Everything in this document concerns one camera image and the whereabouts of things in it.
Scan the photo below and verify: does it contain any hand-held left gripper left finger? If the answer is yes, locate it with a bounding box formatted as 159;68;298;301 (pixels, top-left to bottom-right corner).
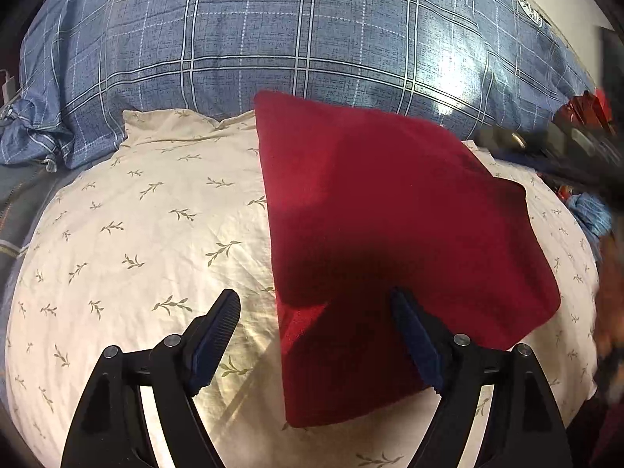
61;289;242;468

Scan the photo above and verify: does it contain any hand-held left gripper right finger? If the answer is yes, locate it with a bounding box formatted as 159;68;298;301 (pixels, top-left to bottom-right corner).
390;289;572;468

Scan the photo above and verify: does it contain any red sweater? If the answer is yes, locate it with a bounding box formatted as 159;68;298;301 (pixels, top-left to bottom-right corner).
253;90;561;429

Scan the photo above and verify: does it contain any red shiny packet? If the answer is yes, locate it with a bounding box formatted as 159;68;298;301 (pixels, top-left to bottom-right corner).
556;89;612;132

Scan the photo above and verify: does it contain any light blue cloth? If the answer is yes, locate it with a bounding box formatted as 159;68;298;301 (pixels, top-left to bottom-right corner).
568;192;612;254

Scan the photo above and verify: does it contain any cream leaf-print sheet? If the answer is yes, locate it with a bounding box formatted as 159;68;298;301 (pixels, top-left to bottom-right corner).
5;108;600;468

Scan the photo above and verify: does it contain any blue plaid pillow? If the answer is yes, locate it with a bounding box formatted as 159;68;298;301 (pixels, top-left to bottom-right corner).
0;0;600;171

